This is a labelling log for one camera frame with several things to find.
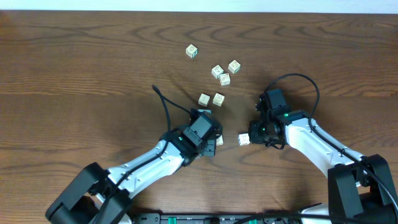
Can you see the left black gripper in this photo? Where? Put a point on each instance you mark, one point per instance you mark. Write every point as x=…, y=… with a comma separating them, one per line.
x=210, y=147

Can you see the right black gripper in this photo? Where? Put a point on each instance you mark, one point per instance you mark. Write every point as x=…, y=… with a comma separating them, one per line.
x=254, y=137

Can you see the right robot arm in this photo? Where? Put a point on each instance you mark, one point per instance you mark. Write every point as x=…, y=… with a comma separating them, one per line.
x=360, y=188

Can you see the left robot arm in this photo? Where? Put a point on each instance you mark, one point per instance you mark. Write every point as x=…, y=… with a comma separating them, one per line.
x=98, y=195

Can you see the wooden block green edge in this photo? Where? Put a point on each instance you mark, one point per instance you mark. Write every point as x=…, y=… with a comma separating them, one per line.
x=234, y=66

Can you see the wooden block with teal side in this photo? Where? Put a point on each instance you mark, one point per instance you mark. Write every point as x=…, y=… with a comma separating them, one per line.
x=191, y=51

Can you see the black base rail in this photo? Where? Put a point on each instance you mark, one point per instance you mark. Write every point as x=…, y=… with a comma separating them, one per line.
x=156, y=218

